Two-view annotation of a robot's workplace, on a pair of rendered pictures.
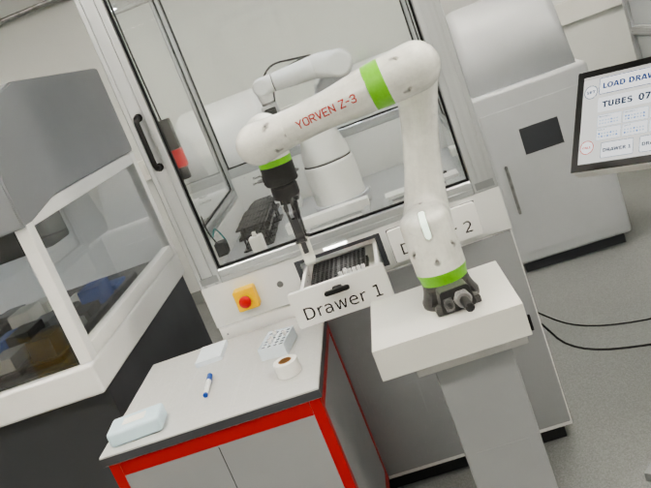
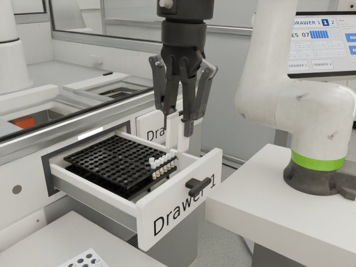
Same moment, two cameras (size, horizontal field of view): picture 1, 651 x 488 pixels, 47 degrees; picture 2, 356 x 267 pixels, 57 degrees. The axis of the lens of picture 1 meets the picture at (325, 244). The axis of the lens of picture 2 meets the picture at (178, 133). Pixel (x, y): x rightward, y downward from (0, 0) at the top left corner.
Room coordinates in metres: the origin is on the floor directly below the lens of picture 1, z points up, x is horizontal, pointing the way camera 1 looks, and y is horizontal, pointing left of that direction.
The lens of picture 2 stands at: (1.76, 0.54, 1.28)
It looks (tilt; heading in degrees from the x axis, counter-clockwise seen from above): 24 degrees down; 300
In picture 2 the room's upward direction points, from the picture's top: straight up
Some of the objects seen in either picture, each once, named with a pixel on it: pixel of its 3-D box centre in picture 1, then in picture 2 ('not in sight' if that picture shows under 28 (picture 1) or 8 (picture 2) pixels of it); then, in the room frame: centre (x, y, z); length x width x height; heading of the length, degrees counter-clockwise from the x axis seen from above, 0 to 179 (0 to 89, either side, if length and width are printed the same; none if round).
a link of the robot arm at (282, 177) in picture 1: (278, 174); (184, 1); (2.03, 0.05, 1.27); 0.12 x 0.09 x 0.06; 85
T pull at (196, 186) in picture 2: (336, 289); (195, 185); (2.02, 0.02, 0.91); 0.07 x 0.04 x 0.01; 83
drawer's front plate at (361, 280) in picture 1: (340, 295); (185, 193); (2.04, 0.01, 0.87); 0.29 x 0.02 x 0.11; 83
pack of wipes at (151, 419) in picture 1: (137, 424); not in sight; (1.91, 0.65, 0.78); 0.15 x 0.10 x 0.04; 88
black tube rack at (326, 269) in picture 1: (342, 275); (121, 168); (2.24, -0.01, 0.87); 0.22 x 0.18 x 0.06; 173
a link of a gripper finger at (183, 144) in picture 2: (306, 252); (184, 135); (2.02, 0.06, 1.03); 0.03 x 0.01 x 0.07; 85
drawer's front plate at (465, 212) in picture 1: (434, 231); (168, 121); (2.30, -0.34, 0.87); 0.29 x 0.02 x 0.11; 83
